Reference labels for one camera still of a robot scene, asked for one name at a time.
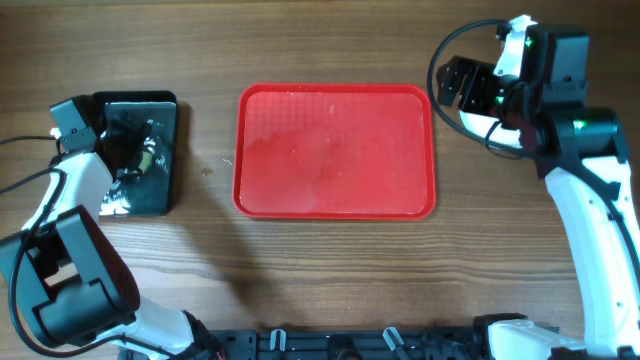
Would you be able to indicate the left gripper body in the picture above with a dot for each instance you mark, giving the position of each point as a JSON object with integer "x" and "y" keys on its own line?
{"x": 129, "y": 148}

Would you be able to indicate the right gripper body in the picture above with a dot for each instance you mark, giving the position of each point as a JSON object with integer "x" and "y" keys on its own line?
{"x": 484, "y": 93}

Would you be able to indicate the yellow green sponge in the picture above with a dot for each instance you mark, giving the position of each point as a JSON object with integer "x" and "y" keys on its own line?
{"x": 146, "y": 161}

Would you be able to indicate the white plate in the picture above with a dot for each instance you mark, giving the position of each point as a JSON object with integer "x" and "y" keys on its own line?
{"x": 481, "y": 125}

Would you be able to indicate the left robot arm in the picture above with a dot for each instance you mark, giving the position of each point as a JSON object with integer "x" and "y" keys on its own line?
{"x": 69, "y": 291}

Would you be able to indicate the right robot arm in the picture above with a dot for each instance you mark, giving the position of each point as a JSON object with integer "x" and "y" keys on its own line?
{"x": 580, "y": 154}

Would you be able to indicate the black water tray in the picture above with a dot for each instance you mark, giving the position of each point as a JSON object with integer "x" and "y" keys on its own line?
{"x": 134, "y": 193}

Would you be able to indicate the red plastic tray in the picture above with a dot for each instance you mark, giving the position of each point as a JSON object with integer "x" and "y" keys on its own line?
{"x": 328, "y": 151}

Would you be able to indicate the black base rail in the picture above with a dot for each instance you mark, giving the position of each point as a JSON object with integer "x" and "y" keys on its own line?
{"x": 392, "y": 344}

